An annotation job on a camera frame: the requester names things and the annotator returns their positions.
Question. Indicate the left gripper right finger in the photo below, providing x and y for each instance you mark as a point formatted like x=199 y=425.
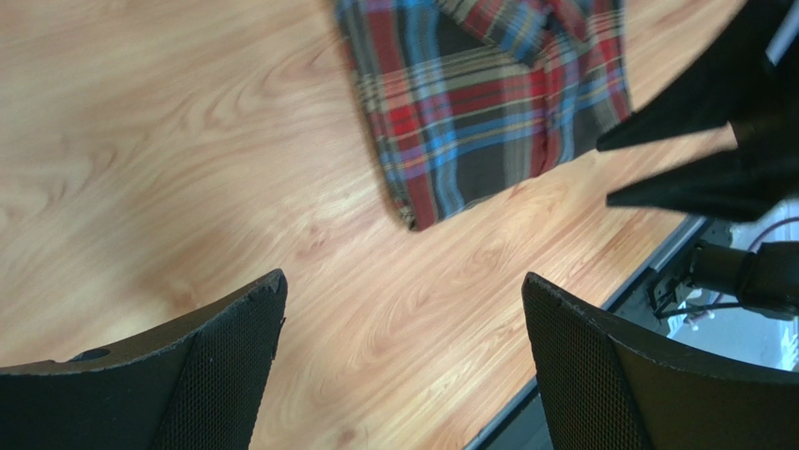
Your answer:
x=607 y=383

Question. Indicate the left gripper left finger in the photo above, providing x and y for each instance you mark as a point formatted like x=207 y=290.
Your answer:
x=195 y=382

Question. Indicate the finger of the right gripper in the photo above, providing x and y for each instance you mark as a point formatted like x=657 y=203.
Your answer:
x=714 y=89
x=738 y=184

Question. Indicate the red brown plaid shirt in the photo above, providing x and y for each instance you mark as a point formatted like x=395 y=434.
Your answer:
x=464 y=99

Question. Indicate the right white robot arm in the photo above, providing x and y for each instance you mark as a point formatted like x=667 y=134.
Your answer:
x=766 y=280

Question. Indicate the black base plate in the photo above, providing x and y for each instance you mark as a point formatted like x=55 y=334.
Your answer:
x=659 y=287

